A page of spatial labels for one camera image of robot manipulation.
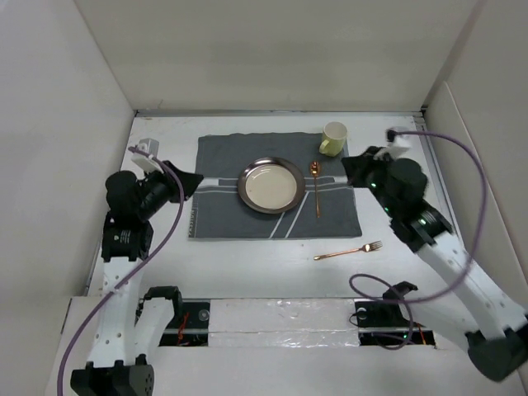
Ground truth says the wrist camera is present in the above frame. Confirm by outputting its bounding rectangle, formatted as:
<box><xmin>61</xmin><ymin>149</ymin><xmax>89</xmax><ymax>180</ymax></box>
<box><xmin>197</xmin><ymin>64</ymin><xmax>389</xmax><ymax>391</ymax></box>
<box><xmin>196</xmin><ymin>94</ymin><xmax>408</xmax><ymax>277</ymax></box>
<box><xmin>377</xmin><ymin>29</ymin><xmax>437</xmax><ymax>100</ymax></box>
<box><xmin>374</xmin><ymin>127</ymin><xmax>412</xmax><ymax>161</ymax></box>
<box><xmin>128</xmin><ymin>138</ymin><xmax>163</xmax><ymax>175</ymax></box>

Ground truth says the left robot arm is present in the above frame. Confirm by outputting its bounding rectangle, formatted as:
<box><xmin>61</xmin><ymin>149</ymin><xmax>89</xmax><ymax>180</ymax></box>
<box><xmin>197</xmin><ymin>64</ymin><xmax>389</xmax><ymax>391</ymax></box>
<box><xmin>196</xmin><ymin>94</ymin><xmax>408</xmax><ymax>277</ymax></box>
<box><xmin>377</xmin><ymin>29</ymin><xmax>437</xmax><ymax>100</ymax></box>
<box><xmin>70</xmin><ymin>160</ymin><xmax>204</xmax><ymax>395</ymax></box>

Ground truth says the copper spoon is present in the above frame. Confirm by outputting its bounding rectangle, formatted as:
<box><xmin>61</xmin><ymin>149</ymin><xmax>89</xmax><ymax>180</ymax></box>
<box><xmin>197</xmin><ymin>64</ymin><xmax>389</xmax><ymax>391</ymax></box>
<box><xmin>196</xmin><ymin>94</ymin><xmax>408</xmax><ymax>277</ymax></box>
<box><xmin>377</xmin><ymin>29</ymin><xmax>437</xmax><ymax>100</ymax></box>
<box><xmin>309</xmin><ymin>161</ymin><xmax>321</xmax><ymax>219</ymax></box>

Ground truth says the yellow mug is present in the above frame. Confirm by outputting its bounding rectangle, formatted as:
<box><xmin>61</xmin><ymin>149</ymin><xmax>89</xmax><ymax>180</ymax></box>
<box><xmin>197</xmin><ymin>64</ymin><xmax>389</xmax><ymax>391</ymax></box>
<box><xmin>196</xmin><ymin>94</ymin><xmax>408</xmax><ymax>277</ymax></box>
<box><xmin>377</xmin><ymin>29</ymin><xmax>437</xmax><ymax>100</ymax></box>
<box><xmin>318</xmin><ymin>121</ymin><xmax>348</xmax><ymax>157</ymax></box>

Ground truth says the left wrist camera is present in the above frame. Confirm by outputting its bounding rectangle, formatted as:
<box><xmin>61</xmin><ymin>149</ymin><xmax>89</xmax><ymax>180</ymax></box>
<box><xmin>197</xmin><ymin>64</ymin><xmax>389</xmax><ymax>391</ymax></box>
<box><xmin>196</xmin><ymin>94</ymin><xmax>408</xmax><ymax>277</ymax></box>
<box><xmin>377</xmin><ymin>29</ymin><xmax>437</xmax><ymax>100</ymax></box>
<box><xmin>128</xmin><ymin>138</ymin><xmax>163</xmax><ymax>175</ymax></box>

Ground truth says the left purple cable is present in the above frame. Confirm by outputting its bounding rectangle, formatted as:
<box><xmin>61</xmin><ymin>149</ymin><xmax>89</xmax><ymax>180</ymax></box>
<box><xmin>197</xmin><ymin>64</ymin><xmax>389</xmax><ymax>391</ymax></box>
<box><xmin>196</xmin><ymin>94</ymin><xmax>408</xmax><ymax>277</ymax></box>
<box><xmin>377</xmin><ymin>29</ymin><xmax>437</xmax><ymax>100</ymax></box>
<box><xmin>56</xmin><ymin>144</ymin><xmax>186</xmax><ymax>396</ymax></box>

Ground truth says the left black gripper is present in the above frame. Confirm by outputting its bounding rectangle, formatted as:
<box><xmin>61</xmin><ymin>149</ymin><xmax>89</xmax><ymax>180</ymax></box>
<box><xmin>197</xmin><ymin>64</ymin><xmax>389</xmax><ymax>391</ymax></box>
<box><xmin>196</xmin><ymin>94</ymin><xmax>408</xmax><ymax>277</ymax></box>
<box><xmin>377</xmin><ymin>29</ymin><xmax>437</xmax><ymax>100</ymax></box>
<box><xmin>135</xmin><ymin>160</ymin><xmax>202</xmax><ymax>220</ymax></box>

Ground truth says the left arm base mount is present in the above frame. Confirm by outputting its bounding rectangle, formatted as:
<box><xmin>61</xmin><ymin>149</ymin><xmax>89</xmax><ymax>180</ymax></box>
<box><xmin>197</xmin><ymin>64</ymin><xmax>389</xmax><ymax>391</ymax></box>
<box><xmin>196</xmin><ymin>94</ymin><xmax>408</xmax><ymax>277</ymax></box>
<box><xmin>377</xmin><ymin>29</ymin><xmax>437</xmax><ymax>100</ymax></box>
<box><xmin>159</xmin><ymin>299</ymin><xmax>210</xmax><ymax>347</ymax></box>

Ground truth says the copper fork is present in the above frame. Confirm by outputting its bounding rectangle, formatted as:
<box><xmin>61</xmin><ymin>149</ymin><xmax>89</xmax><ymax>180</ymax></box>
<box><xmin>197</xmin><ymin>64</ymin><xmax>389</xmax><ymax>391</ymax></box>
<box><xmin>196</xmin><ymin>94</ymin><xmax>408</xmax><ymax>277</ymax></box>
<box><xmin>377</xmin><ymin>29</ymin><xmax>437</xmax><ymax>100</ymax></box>
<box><xmin>313</xmin><ymin>241</ymin><xmax>383</xmax><ymax>261</ymax></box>

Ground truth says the grey cloth placemat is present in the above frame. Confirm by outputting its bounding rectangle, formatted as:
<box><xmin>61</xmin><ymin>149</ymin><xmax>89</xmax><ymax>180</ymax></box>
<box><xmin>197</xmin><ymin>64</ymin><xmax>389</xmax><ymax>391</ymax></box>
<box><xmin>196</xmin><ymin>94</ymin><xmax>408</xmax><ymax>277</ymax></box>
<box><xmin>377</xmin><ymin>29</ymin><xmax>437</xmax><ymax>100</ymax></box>
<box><xmin>188</xmin><ymin>132</ymin><xmax>362</xmax><ymax>239</ymax></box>

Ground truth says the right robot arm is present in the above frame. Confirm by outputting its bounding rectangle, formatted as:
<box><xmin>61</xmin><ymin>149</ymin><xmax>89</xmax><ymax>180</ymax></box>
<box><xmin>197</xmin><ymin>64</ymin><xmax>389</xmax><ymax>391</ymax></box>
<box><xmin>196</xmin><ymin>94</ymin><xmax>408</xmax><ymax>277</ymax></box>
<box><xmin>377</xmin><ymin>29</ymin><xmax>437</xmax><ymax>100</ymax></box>
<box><xmin>342</xmin><ymin>146</ymin><xmax>527</xmax><ymax>382</ymax></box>

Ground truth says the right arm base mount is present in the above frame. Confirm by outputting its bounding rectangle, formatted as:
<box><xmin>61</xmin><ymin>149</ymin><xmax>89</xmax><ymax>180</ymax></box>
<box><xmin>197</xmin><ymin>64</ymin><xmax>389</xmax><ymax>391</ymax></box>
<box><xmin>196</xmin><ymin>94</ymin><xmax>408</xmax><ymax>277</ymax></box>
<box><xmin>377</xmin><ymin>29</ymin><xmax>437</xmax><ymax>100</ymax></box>
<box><xmin>348</xmin><ymin>299</ymin><xmax>436</xmax><ymax>351</ymax></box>

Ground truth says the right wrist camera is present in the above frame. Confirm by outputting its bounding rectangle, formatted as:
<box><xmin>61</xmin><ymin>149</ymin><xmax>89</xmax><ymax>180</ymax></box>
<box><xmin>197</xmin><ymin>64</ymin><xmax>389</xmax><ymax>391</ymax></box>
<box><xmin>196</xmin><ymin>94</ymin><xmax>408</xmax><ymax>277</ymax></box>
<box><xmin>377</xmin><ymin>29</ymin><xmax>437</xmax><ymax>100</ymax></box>
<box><xmin>374</xmin><ymin>127</ymin><xmax>412</xmax><ymax>161</ymax></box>

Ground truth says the round metal plate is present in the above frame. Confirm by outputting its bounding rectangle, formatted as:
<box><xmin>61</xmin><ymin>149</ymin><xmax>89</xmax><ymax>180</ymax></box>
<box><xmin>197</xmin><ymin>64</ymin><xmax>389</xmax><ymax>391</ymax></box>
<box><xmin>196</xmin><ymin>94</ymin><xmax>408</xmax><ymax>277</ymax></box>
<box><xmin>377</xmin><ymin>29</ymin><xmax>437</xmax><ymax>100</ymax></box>
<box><xmin>237</xmin><ymin>157</ymin><xmax>306</xmax><ymax>215</ymax></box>

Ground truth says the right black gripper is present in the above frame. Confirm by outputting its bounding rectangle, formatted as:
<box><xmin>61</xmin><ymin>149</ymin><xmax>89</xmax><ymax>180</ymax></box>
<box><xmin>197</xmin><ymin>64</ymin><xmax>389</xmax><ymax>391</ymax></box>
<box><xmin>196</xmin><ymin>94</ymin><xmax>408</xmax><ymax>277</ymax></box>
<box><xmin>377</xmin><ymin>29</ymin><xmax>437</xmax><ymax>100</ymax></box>
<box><xmin>342</xmin><ymin>145</ymin><xmax>399</xmax><ymax>218</ymax></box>

